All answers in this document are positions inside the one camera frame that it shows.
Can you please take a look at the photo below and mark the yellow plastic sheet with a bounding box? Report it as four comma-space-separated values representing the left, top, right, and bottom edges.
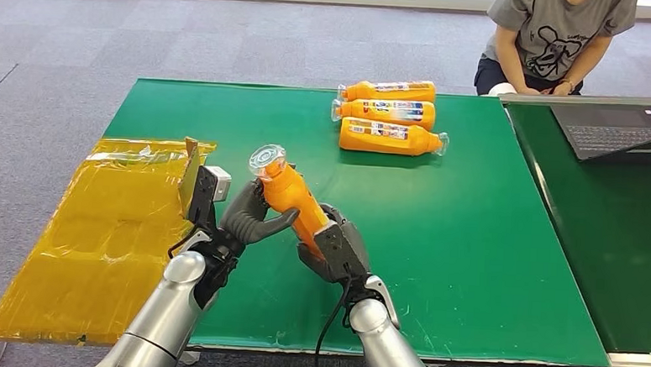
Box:
0, 127, 218, 353

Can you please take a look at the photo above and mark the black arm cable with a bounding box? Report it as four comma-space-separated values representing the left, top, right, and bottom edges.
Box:
313, 262, 355, 367
167, 225, 201, 261

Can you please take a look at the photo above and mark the dark grey laptop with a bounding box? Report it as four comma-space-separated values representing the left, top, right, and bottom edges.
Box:
546, 102, 651, 166

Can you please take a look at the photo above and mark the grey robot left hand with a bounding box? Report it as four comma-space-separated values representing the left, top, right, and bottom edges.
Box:
218, 176, 303, 249

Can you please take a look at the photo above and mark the dark right wrist camera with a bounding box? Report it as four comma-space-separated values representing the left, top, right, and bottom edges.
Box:
309, 219, 375, 286

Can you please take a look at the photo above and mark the white round object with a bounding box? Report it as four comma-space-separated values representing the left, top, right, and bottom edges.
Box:
486, 82, 517, 98

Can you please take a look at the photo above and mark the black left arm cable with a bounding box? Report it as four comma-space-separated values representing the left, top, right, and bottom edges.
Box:
167, 225, 201, 261

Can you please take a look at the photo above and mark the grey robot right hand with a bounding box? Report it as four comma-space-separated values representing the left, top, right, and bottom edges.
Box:
293, 202, 377, 287

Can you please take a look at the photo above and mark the green table mat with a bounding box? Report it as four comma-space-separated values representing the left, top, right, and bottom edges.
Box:
92, 76, 625, 367

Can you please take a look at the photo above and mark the orange bottle with clear cap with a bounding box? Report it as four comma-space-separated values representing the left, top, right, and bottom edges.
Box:
338, 116, 451, 159
243, 142, 335, 262
329, 96, 438, 132
337, 76, 438, 107

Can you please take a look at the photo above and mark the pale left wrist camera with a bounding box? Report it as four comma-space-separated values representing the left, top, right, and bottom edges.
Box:
186, 164, 233, 240

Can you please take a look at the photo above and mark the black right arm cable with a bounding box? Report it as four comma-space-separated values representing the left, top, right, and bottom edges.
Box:
313, 262, 355, 367

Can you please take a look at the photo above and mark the green table with metal frame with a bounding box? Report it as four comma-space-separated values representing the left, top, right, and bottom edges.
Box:
484, 89, 651, 367

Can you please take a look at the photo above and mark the person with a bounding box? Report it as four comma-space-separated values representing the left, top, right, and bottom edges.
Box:
473, 0, 638, 104

